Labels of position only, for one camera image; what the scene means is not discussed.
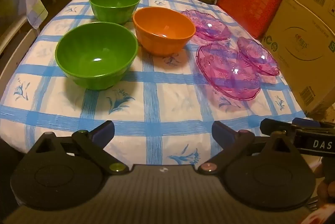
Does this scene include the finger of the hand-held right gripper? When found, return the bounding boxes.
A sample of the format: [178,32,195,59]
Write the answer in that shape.
[292,117,322,131]
[260,118,297,137]

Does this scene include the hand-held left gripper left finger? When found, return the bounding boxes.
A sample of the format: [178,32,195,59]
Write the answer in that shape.
[25,120,130,175]

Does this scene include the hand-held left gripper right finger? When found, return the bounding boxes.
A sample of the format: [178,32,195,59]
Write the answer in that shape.
[195,120,302,175]

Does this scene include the large purple clear plate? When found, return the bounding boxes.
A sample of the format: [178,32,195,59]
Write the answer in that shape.
[196,42,261,101]

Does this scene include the small purple clear plate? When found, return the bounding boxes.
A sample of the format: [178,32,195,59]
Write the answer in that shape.
[180,10,231,41]
[237,37,280,76]

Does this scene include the large green plastic bowl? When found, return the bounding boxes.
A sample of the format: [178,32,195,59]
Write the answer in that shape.
[55,22,139,90]

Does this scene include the orange plastic bowl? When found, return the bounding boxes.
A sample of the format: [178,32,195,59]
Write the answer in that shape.
[132,7,196,57]

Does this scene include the small green plastic bowl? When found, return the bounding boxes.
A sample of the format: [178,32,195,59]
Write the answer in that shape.
[89,0,141,25]

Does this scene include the person's right hand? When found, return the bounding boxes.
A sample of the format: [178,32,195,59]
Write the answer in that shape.
[316,158,335,206]

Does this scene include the blue checked white tablecloth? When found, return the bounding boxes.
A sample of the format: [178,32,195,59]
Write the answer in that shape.
[0,0,314,169]

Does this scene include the large cardboard box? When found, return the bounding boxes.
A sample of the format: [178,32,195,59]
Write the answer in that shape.
[258,0,335,120]

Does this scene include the red tote bag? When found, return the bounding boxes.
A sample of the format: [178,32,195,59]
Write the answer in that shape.
[216,0,286,40]

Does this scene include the white wooden frame furniture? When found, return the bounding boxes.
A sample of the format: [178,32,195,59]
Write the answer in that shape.
[0,0,40,83]

